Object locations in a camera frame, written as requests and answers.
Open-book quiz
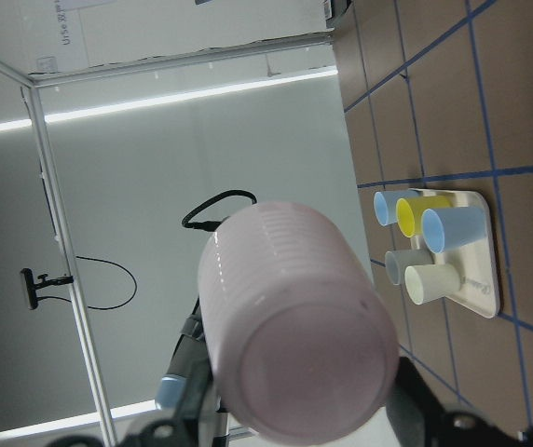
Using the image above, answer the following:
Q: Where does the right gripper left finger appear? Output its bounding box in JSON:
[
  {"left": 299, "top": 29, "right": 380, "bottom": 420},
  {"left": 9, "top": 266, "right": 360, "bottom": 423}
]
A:
[{"left": 37, "top": 362, "right": 230, "bottom": 447}]

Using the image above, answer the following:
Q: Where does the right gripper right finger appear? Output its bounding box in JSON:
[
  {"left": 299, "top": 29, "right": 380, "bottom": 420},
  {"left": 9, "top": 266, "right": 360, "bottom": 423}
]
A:
[{"left": 387, "top": 357, "right": 533, "bottom": 446}]

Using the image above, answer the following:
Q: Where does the pink plastic cup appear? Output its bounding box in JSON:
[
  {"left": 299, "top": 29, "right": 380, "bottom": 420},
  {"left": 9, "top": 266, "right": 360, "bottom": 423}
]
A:
[{"left": 198, "top": 201, "right": 399, "bottom": 445}]

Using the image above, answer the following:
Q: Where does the cream white plastic cup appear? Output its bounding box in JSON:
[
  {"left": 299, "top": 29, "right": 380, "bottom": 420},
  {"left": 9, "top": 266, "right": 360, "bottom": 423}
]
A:
[{"left": 404, "top": 264, "right": 461, "bottom": 305}]

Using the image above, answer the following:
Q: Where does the grey plastic cup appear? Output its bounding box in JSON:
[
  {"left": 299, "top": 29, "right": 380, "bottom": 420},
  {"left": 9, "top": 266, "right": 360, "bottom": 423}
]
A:
[{"left": 384, "top": 249, "right": 433, "bottom": 285}]

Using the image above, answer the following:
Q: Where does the light blue cup near centre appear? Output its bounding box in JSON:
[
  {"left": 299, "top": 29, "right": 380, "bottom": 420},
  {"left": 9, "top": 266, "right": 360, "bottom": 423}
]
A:
[{"left": 421, "top": 207, "right": 486, "bottom": 254}]

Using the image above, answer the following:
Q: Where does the yellow plastic cup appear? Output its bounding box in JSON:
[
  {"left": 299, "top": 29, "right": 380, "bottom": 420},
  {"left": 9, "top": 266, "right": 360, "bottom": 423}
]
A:
[{"left": 396, "top": 196, "right": 452, "bottom": 237}]

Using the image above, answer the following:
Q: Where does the light blue cup far end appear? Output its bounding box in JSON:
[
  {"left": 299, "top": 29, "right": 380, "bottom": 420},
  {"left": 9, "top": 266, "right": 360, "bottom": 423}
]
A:
[{"left": 373, "top": 189, "right": 419, "bottom": 226}]

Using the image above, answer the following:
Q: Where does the cream rabbit tray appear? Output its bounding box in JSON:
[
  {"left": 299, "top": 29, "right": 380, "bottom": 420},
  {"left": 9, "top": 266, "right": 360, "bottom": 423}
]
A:
[{"left": 408, "top": 188, "right": 500, "bottom": 318}]

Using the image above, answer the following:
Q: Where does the black camera on mount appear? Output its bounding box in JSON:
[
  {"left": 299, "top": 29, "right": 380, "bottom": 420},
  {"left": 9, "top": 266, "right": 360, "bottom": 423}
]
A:
[{"left": 20, "top": 267, "right": 74, "bottom": 310}]

